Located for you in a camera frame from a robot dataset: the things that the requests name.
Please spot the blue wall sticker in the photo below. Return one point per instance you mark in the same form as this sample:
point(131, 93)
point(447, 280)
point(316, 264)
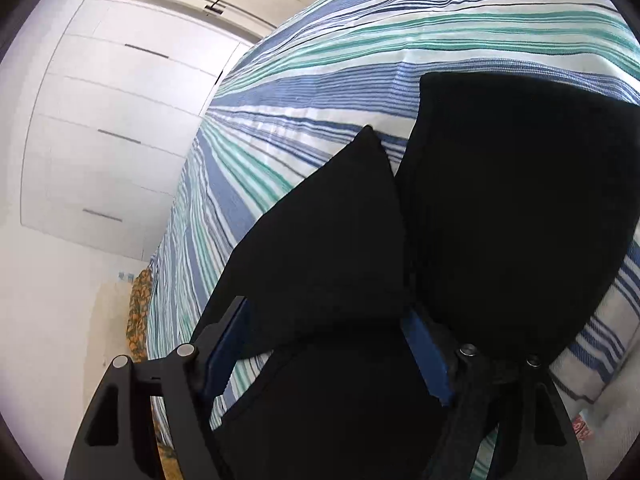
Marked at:
point(125, 275)

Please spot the white door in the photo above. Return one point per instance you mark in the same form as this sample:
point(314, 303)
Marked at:
point(175, 0)

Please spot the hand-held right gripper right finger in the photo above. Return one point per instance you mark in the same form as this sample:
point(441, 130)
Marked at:
point(425, 350)

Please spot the black pants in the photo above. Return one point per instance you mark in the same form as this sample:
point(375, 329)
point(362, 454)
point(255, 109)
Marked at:
point(500, 210)

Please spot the striped bed sheet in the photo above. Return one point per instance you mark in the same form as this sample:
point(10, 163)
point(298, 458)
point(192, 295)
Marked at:
point(350, 60)

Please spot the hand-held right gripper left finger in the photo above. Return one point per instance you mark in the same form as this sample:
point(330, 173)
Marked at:
point(227, 345)

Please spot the orange floral blanket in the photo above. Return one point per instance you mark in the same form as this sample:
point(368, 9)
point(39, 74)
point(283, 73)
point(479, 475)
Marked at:
point(137, 310)

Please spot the white wardrobe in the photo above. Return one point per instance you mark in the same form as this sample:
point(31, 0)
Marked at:
point(125, 110)

